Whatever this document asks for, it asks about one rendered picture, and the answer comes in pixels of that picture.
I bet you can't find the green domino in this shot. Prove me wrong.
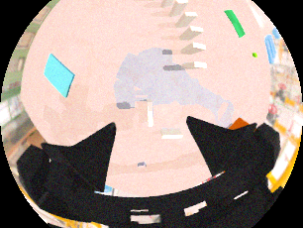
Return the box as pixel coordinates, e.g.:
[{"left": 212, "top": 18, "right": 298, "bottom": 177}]
[{"left": 224, "top": 10, "right": 245, "bottom": 38}]

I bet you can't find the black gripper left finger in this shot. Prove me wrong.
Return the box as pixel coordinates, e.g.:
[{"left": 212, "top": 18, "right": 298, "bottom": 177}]
[{"left": 41, "top": 122, "right": 117, "bottom": 193}]

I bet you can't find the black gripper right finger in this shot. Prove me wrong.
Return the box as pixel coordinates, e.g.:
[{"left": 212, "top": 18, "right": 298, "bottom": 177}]
[{"left": 186, "top": 117, "right": 258, "bottom": 177}]

